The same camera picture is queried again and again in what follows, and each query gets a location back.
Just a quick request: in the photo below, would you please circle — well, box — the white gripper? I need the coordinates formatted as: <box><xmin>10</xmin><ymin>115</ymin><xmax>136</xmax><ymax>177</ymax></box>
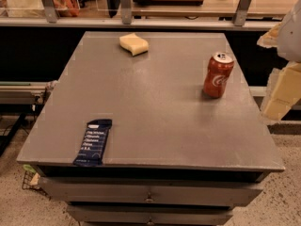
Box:
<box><xmin>257</xmin><ymin>0</ymin><xmax>301</xmax><ymax>121</ymax></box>

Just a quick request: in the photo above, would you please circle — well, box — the red coke can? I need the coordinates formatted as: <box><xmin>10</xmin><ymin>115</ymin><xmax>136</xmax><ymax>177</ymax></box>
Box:
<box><xmin>203</xmin><ymin>52</ymin><xmax>234</xmax><ymax>98</ymax></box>

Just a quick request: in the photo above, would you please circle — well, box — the blue rxbar blueberry bar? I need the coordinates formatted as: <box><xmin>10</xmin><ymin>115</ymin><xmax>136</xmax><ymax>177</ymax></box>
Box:
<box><xmin>72</xmin><ymin>119</ymin><xmax>112</xmax><ymax>167</ymax></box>

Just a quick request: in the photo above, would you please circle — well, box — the yellow sponge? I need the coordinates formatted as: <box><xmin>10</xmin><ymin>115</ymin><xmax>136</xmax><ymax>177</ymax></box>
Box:
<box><xmin>119</xmin><ymin>33</ymin><xmax>149</xmax><ymax>57</ymax></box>

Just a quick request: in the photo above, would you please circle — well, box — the orange snack bag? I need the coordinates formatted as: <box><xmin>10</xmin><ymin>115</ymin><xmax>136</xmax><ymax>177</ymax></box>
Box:
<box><xmin>53</xmin><ymin>0</ymin><xmax>79</xmax><ymax>17</ymax></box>

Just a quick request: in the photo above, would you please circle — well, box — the grey lower drawer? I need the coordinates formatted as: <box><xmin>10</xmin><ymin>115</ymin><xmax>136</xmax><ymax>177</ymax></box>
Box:
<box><xmin>67</xmin><ymin>205</ymin><xmax>232</xmax><ymax>226</ymax></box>

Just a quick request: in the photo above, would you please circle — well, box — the grey drawer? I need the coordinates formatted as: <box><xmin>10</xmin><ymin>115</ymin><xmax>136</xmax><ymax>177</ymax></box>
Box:
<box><xmin>67</xmin><ymin>205</ymin><xmax>232</xmax><ymax>226</ymax></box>
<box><xmin>39</xmin><ymin>177</ymin><xmax>262</xmax><ymax>207</ymax></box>

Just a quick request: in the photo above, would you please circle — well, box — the grey upper drawer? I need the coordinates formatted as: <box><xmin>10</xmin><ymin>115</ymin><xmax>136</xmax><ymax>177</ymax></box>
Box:
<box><xmin>39</xmin><ymin>177</ymin><xmax>262</xmax><ymax>207</ymax></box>

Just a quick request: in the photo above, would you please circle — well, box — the wire basket on floor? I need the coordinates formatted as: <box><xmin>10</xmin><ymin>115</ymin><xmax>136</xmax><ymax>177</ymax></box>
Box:
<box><xmin>22</xmin><ymin>170</ymin><xmax>46</xmax><ymax>196</ymax></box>

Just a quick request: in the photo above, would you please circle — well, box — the metal shelf rail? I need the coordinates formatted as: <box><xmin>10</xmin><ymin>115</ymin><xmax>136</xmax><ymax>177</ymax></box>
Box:
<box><xmin>0</xmin><ymin>17</ymin><xmax>277</xmax><ymax>31</ymax></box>

